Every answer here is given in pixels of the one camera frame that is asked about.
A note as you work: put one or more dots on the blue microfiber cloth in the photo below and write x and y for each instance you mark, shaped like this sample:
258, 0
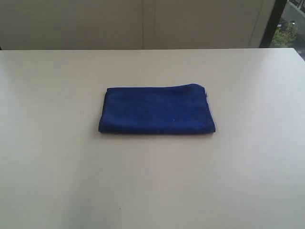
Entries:
174, 110

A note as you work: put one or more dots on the black window frame post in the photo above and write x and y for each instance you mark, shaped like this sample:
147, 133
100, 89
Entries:
273, 21

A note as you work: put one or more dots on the green tree outside window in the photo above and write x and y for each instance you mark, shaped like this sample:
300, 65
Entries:
284, 35

